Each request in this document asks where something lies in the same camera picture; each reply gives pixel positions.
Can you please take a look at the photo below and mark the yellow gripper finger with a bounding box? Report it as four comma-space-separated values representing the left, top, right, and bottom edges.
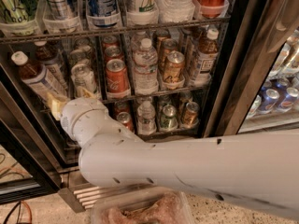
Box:
76, 86, 95, 98
47, 92, 70, 120

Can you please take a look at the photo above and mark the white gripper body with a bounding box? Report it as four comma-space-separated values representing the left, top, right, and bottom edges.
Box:
61, 98, 124, 147

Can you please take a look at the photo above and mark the silver 7up can front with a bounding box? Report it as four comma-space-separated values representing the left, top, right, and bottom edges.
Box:
71, 63, 99, 97

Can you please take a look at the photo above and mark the silver 7up can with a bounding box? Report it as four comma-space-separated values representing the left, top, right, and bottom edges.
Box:
69, 49, 91, 67
71, 63, 99, 97

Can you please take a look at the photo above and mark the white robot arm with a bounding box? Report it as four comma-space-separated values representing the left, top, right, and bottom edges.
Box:
47, 93, 299, 220

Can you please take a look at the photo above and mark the red coca-cola can front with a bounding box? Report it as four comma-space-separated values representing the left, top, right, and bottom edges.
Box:
106, 59, 129, 93

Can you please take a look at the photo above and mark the red coca-cola can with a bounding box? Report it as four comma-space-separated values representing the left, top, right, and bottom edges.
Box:
104, 46, 123, 63
106, 59, 129, 93

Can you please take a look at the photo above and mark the red can bottom shelf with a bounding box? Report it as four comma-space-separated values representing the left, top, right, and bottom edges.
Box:
117, 112, 134, 132

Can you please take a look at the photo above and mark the water bottle bottom shelf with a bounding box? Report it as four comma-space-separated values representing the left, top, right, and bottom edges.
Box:
137, 101, 156, 135

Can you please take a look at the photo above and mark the clear water bottle middle shelf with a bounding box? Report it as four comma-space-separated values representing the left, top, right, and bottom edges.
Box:
134, 38, 158, 92

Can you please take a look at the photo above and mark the steel fridge vent grille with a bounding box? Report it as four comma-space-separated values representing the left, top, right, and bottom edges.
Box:
58, 169, 121, 213

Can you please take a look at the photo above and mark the green can bottom shelf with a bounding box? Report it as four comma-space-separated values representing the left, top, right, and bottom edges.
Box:
160, 105, 178, 131

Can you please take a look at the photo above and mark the gold can front middle shelf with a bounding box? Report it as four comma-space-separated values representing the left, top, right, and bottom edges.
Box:
163, 50, 185, 83

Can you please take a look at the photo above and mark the gold can shelf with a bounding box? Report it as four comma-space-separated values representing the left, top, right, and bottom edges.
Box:
163, 50, 185, 83
159, 38, 178, 71

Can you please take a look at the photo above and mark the gold can bottom right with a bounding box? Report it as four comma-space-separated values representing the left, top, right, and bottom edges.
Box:
181, 102, 199, 126

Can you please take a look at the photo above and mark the open glass fridge door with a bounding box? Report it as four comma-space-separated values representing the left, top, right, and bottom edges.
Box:
201, 0, 299, 137

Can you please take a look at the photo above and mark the brown tea bottle left front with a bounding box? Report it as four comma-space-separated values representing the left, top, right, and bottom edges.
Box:
11, 51, 66, 101

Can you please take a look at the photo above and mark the brown tea bottle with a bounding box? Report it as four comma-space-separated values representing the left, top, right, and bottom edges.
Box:
35, 41, 68, 90
189, 27, 219, 80
11, 51, 66, 101

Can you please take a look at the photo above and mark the brown tea bottle left rear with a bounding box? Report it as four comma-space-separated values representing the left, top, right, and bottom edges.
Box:
35, 41, 68, 90

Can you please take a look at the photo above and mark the green bottle top left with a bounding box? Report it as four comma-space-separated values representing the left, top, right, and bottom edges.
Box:
0, 0, 40, 37

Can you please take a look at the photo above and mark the clear plastic food container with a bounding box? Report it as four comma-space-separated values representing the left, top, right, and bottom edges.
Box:
91, 187, 195, 224

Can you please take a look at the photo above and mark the brown tea bottle right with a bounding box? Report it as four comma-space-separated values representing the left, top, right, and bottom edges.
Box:
189, 27, 219, 80

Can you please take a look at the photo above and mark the orange black floor cable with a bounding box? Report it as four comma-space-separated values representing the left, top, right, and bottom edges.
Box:
2, 200, 34, 224

